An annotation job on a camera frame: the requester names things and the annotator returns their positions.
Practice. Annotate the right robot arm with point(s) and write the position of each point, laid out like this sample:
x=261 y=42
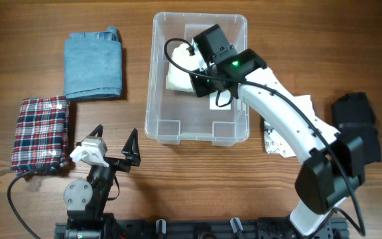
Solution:
x=332 y=161

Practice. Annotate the folded blue denim jeans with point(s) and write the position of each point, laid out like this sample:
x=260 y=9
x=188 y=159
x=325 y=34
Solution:
x=93 y=67

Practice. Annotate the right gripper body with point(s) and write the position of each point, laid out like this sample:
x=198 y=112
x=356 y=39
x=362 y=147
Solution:
x=203 y=85

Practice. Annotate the white printed t-shirt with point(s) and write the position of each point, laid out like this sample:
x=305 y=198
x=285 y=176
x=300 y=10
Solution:
x=274 y=142

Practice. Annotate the black garment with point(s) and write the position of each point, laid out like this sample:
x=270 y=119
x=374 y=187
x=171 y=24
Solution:
x=352 y=113

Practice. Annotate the clear plastic storage bin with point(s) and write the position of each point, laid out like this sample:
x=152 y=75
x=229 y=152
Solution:
x=174 y=116

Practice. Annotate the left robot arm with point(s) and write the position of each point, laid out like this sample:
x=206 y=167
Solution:
x=86 y=198

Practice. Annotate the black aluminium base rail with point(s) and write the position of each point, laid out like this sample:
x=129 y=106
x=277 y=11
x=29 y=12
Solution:
x=265 y=228

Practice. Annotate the cream white cloth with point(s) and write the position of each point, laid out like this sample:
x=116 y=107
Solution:
x=177 y=79

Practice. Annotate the folded red plaid shirt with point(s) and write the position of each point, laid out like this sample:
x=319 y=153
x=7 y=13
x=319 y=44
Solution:
x=41 y=136

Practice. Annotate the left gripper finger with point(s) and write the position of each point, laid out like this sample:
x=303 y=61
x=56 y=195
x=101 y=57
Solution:
x=97 y=132
x=131 y=147

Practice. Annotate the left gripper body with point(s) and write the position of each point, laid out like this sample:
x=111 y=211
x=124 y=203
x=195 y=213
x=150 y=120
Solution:
x=122 y=164

